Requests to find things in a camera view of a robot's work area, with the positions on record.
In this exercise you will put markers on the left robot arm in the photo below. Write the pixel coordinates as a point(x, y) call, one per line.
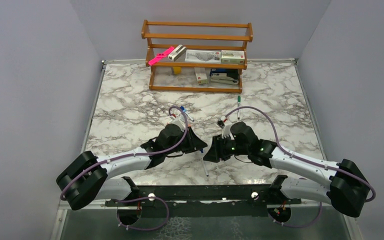
point(90, 177)

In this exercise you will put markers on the yellow small object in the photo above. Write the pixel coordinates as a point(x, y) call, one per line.
point(176, 70)

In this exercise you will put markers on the green white staples box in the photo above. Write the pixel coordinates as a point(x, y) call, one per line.
point(232, 57)

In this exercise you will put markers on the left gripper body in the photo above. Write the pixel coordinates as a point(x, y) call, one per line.
point(181, 137)

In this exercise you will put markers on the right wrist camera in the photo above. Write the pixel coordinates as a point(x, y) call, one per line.
point(225, 124)

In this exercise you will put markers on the wooden three-tier shelf rack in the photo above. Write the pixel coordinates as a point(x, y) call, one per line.
point(155, 48)

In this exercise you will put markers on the white patterned flat packet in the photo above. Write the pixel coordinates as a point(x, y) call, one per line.
point(203, 56)

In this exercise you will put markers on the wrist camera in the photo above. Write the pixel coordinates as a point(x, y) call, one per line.
point(178, 120)
point(225, 124)

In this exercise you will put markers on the blue cap marker pen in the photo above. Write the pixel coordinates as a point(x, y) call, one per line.
point(203, 163)

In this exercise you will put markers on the small white red box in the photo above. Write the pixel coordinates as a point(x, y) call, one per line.
point(201, 75)

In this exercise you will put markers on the dark blue cap marker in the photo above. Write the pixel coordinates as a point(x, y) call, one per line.
point(187, 113)

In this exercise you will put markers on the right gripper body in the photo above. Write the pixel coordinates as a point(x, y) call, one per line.
point(233, 148)

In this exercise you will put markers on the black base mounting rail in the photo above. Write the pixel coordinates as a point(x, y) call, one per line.
point(203, 200)

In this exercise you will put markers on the white grey eraser box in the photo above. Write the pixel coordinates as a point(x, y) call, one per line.
point(177, 53)

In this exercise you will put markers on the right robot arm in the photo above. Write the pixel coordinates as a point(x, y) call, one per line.
point(339, 184)

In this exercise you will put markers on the blue grey stapler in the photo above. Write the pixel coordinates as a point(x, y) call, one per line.
point(224, 76)

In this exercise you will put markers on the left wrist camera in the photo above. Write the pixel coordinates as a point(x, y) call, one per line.
point(178, 120)

